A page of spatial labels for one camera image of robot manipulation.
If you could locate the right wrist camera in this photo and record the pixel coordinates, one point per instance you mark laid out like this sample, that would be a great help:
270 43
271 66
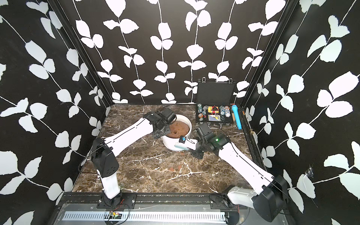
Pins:
190 143

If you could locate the black open case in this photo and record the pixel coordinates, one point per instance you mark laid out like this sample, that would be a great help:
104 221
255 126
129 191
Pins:
214 98

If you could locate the white ceramic pot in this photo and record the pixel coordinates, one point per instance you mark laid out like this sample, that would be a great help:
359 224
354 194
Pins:
170 142

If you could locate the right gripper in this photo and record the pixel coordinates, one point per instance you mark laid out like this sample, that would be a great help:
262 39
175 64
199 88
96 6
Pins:
197 155

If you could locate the playing card deck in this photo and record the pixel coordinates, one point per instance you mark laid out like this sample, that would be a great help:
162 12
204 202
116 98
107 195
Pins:
214 118

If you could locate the teal scrub brush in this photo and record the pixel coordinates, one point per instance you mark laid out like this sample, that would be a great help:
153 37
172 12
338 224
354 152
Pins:
180 146

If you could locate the small circuit board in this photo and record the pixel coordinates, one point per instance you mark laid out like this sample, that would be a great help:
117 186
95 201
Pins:
115 215

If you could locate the brown mud in pot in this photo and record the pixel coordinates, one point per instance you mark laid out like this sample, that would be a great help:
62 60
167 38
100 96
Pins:
178 129

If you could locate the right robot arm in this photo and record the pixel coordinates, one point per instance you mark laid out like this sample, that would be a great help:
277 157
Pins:
259 179

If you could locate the white slotted cable duct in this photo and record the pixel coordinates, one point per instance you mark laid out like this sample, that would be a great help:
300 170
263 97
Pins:
198 217

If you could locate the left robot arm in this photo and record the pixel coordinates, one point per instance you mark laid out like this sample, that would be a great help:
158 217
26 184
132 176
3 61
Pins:
104 151

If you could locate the black mounting rail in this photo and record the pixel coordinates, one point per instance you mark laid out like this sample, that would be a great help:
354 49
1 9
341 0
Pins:
171 200

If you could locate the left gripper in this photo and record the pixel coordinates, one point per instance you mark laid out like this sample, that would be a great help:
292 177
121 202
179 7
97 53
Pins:
157 135

